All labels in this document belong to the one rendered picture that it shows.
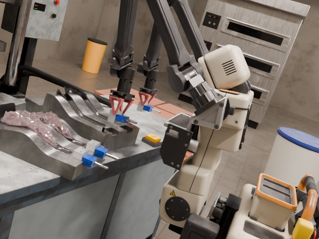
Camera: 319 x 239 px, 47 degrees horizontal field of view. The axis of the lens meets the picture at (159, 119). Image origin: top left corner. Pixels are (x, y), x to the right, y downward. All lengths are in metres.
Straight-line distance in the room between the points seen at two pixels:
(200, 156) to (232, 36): 5.56
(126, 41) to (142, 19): 8.80
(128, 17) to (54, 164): 0.58
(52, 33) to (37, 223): 1.26
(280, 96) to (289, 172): 7.32
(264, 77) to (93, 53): 3.18
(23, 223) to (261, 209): 0.85
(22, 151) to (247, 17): 5.91
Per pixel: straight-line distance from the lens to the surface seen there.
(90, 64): 7.14
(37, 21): 2.25
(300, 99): 11.00
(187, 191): 1.45
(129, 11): 1.35
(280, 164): 3.79
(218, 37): 6.94
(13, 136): 1.36
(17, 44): 2.05
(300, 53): 10.93
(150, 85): 1.97
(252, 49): 6.84
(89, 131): 1.58
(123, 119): 1.53
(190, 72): 1.23
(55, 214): 1.50
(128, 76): 1.54
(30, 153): 1.34
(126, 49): 1.47
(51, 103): 1.72
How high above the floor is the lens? 1.41
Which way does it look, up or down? 15 degrees down
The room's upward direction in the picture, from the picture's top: 18 degrees clockwise
